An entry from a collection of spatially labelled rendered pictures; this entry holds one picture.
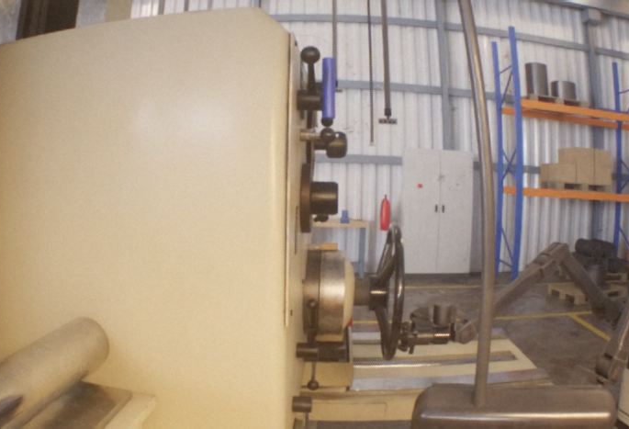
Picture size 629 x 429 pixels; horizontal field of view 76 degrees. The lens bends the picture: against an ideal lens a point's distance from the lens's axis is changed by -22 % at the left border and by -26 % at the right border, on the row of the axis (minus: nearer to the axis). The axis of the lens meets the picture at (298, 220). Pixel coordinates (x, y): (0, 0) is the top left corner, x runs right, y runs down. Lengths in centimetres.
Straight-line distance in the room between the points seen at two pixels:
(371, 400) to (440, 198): 641
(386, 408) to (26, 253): 160
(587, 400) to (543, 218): 888
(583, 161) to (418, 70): 342
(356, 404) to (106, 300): 140
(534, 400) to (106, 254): 75
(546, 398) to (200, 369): 59
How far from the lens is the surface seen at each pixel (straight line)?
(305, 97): 92
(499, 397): 76
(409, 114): 888
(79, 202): 92
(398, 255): 122
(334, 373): 186
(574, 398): 78
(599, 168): 873
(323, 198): 106
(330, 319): 128
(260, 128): 81
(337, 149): 125
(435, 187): 826
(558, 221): 973
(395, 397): 214
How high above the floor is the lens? 161
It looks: 5 degrees down
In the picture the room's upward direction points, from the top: 1 degrees clockwise
